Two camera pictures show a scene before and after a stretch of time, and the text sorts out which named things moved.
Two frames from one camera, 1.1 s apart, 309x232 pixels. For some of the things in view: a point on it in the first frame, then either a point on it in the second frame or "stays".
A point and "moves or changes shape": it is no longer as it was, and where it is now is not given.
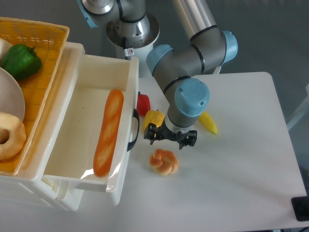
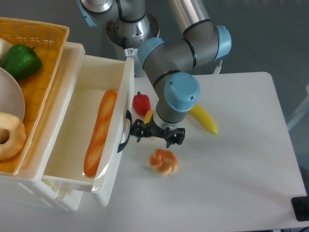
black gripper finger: [150, 132] -> [137, 128]
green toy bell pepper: [22, 61] stays
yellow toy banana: [208, 122] stays
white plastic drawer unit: [100, 126] moves or changes shape
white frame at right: [301, 112] stays
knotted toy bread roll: [164, 163] stays
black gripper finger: [191, 139] -> [178, 137]
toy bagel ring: [17, 136] stays
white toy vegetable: [5, 47] stays
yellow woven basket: [48, 40] stays
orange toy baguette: [108, 133] -> [99, 132]
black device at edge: [301, 208] stays
